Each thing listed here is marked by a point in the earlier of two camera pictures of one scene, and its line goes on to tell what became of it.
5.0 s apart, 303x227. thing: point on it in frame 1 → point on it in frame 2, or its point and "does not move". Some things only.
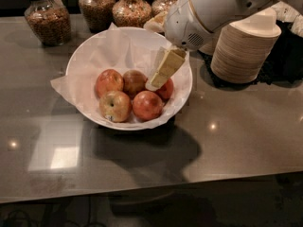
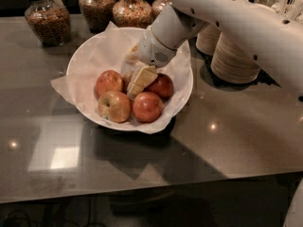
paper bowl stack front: x=244 y=49 does not move
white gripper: x=183 y=22 → x=152 y=50
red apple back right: x=166 y=91 does not move
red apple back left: x=108 y=80 does not move
